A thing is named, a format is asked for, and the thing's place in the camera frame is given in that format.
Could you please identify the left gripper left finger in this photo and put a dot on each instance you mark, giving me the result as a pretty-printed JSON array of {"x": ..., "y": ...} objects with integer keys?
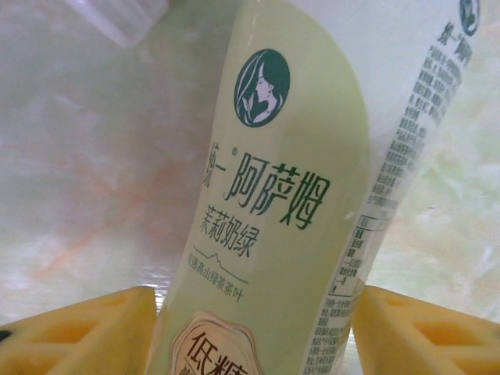
[{"x": 78, "y": 336}]

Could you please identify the light green milk tea bottle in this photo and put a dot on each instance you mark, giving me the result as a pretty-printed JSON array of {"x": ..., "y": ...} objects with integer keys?
[{"x": 281, "y": 164}]

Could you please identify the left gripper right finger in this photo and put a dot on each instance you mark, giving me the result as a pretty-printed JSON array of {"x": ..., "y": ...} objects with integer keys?
[{"x": 429, "y": 340}]

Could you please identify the short clear plastic bottle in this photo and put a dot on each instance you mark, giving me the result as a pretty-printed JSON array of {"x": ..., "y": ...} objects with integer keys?
[{"x": 125, "y": 19}]

